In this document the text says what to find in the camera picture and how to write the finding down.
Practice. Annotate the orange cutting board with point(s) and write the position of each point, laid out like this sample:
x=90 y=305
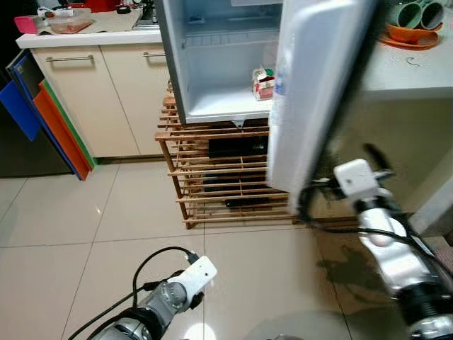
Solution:
x=64 y=138

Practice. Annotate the grey mini fridge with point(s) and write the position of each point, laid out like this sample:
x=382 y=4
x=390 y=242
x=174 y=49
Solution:
x=212 y=71

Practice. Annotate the container with pink lid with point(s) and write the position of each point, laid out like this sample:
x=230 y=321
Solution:
x=25 y=25

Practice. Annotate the clear plastic food container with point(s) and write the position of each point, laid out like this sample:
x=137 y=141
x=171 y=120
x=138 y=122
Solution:
x=71 y=25

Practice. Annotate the small metal hook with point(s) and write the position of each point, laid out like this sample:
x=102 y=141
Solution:
x=413 y=59

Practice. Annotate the green cup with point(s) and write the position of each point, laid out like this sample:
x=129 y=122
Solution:
x=403 y=13
x=432 y=13

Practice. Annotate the wooden slatted rack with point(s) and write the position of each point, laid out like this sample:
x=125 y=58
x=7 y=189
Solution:
x=212 y=129

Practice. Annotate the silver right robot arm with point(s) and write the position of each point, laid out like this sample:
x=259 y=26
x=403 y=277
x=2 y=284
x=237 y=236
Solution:
x=396 y=255

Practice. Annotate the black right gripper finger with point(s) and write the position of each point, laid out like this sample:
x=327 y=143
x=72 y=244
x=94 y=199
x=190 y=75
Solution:
x=375 y=159

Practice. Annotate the pink floor mat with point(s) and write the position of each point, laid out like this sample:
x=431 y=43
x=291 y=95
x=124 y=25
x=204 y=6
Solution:
x=444 y=258

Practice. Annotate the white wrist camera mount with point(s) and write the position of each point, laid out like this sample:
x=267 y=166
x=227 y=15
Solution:
x=356 y=178
x=198 y=276

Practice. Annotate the blue cutting board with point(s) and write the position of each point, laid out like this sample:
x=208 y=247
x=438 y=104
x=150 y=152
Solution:
x=18 y=99

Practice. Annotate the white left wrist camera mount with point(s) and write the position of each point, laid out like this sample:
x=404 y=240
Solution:
x=198 y=276

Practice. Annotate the beige counter cloth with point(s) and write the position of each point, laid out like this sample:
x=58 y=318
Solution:
x=113 y=25

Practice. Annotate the crumpled green white pack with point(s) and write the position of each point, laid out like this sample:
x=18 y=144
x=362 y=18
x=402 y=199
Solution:
x=53 y=11

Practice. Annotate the black flat item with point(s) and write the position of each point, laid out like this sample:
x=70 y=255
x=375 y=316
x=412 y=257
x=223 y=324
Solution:
x=248 y=202

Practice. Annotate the orange dish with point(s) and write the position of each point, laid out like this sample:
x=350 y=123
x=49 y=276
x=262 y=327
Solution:
x=410 y=39

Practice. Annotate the dark tall appliance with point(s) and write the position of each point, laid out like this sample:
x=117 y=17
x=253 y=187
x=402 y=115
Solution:
x=21 y=159

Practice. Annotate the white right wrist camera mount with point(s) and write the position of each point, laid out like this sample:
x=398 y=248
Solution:
x=356 y=178

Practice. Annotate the white topped cream counter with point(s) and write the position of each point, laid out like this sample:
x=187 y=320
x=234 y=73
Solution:
x=417 y=120

